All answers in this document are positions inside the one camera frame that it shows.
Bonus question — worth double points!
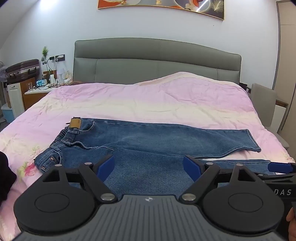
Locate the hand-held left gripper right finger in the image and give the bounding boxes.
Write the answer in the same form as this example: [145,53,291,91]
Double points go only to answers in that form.
[180,154,257,202]

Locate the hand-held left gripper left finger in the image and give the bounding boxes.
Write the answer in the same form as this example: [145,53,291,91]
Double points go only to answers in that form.
[42,154,117,202]

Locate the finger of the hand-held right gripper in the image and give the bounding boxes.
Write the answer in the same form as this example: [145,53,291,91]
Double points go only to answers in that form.
[255,162,296,183]

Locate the blue denim pants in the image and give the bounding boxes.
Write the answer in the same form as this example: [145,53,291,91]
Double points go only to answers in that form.
[34,117,278,202]

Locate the person's right hand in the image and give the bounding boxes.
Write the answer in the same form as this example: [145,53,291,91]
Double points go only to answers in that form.
[286,207,296,241]

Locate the grey upholstered chair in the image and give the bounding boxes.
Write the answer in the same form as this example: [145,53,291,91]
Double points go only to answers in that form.
[251,83,290,149]

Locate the pink floral bed blanket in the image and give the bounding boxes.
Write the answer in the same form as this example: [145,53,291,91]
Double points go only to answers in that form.
[0,71,295,239]

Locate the wooden nightstand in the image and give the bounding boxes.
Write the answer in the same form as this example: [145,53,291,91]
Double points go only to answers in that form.
[24,85,61,110]

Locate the dark cloth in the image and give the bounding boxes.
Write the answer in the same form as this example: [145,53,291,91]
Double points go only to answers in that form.
[0,151,17,202]

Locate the white table lamp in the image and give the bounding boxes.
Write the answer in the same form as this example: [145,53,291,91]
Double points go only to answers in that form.
[57,67,70,82]

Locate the blue plastic bin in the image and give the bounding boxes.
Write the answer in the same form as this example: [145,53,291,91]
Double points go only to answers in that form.
[1,103,16,123]

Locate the white cabinet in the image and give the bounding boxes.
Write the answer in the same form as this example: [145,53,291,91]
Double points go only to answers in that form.
[7,83,25,119]

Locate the grey padded headboard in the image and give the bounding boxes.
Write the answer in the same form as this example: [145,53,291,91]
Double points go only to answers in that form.
[73,38,242,87]

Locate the dark striped suitcase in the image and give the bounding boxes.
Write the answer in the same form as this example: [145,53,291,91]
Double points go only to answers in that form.
[6,59,40,84]

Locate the small green plant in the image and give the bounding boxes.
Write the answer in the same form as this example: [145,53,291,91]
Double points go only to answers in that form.
[41,46,50,64]

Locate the framed wall painting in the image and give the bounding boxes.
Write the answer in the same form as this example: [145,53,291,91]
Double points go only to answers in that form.
[97,0,225,21]

